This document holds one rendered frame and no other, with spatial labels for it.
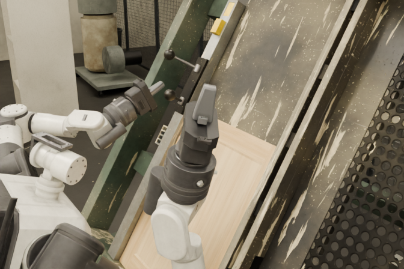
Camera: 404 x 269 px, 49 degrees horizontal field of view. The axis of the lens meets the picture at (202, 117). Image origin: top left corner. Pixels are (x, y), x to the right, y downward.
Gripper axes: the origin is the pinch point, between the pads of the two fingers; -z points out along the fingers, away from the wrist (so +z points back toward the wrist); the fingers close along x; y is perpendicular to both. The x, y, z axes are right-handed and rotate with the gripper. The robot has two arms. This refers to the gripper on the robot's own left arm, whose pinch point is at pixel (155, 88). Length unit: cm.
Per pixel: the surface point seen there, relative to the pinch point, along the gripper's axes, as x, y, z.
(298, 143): 4, 56, -6
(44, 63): 81, -340, -26
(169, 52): -7.8, 0.3, -9.8
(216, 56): 0.1, 6.6, -21.9
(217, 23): -8.6, 4.7, -27.9
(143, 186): 25.2, 4.2, 20.8
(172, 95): -0.5, 11.1, 0.0
